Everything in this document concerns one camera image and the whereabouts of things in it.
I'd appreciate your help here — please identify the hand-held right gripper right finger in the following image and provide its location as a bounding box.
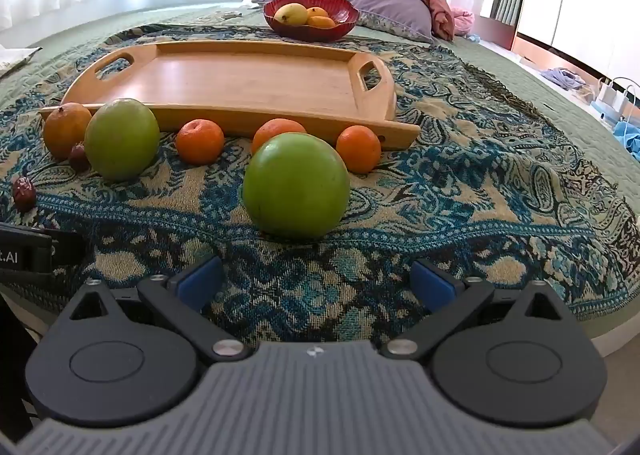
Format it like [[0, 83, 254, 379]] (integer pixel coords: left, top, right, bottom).
[[381, 258, 577, 363]]

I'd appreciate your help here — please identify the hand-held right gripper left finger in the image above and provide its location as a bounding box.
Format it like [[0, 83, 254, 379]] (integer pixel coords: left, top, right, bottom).
[[61, 255, 252, 364]]

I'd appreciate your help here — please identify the red date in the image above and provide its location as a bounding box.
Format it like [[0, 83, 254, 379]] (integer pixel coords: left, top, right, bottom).
[[68, 142, 92, 172], [12, 176, 37, 212]]

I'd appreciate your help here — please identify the brown round fruit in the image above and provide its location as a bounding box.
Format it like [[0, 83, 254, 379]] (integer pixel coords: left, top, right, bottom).
[[42, 102, 93, 160]]

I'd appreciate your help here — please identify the bright green apple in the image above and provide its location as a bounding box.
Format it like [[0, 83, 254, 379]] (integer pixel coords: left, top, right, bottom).
[[242, 132, 351, 241]]

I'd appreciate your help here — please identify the tangerine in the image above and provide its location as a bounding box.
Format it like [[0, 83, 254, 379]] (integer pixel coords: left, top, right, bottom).
[[251, 118, 308, 156], [175, 119, 226, 166], [336, 126, 382, 174]]

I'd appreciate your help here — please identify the dull green apple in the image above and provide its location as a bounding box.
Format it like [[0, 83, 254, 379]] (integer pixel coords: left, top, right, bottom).
[[84, 98, 161, 182]]

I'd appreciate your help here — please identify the wooden tray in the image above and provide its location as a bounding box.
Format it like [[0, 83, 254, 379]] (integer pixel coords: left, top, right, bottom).
[[39, 40, 421, 152]]

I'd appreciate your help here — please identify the blue patterned blanket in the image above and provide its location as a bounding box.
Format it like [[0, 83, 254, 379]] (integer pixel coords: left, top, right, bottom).
[[0, 24, 640, 342]]

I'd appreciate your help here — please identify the green quilted bedspread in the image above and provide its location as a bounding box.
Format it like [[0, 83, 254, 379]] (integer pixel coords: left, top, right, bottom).
[[0, 0, 640, 371]]

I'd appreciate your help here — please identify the purple cloth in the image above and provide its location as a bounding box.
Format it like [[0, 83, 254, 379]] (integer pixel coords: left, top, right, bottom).
[[540, 67, 586, 90]]

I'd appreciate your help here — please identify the blue cloth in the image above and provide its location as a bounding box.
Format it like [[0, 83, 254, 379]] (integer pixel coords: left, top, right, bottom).
[[612, 120, 640, 162]]

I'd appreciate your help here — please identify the brown wooden board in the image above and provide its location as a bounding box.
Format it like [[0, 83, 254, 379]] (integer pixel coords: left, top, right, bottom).
[[479, 15, 517, 52]]

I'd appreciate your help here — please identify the red bowl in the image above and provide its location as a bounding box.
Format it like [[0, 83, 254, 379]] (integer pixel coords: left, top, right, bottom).
[[263, 0, 360, 42]]

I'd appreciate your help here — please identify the white charger with cables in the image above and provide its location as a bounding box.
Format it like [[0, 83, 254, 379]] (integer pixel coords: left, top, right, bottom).
[[594, 77, 640, 123]]

